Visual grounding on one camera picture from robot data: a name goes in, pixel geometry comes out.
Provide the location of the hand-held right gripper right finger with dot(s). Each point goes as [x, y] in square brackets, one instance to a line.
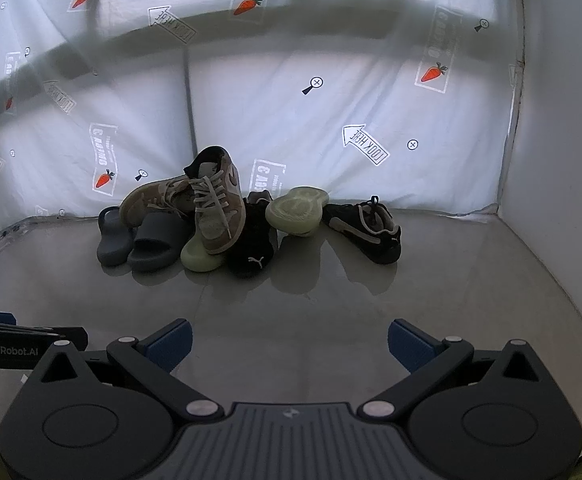
[411, 345]

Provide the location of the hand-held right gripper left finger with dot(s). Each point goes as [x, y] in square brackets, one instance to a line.
[171, 345]

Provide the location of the pale green slide sandal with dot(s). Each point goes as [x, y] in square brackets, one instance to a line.
[293, 212]
[198, 257]

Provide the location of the grey slide sandal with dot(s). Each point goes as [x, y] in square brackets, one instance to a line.
[156, 245]
[113, 240]

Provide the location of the black sneaker with tan trim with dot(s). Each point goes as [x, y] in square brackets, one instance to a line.
[371, 235]

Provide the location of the black sneaker with white stripe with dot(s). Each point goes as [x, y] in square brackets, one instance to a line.
[253, 250]

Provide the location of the tan lace-up sneaker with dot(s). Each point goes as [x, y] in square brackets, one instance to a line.
[221, 210]
[146, 200]

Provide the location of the white printed plastic sheet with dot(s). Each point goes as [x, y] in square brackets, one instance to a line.
[281, 100]

